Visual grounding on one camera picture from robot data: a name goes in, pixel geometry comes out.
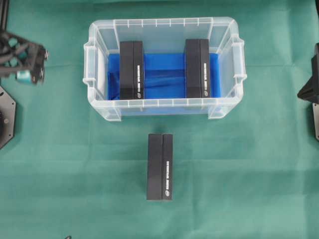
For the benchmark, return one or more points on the green table cloth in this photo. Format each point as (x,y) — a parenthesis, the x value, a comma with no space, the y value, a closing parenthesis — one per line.
(253,174)

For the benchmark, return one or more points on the black frame rail left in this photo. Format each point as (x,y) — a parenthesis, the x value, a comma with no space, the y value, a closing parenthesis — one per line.
(4,5)

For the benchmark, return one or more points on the clear plastic storage case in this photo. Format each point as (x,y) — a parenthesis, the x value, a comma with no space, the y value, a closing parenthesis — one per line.
(167,36)

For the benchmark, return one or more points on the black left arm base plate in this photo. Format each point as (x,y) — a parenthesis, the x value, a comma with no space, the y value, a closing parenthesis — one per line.
(7,117)

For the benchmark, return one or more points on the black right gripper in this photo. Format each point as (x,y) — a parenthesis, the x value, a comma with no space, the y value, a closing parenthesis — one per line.
(310,91)

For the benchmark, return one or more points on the blue plastic liner sheet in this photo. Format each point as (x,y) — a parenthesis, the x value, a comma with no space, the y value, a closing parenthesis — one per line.
(164,76)

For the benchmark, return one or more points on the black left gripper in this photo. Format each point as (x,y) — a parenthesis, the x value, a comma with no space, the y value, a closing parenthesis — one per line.
(23,58)

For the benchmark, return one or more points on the black box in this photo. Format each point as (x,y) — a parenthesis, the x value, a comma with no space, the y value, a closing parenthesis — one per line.
(160,167)
(197,68)
(132,72)

